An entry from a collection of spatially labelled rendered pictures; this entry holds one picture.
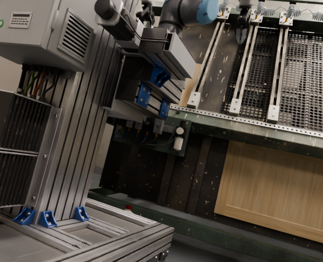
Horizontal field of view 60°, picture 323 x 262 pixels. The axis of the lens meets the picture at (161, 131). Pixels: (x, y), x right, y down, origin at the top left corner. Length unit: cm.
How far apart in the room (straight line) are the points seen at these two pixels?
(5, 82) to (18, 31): 385
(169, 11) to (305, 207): 146
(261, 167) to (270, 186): 13
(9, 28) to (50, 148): 39
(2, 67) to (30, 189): 378
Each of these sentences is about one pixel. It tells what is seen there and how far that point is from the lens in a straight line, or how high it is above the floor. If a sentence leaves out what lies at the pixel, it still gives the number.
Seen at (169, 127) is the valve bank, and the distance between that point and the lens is 178.
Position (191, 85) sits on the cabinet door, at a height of 109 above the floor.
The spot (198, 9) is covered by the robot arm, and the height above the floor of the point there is 117.
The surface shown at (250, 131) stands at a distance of 180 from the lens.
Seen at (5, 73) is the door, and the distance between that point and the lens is 478.
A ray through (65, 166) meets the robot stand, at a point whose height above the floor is 43.
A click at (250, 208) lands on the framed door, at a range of 203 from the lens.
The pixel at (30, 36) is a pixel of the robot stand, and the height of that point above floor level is 79.
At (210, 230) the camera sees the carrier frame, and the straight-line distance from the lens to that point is 183.
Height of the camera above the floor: 55
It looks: 5 degrees up
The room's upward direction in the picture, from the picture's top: 13 degrees clockwise
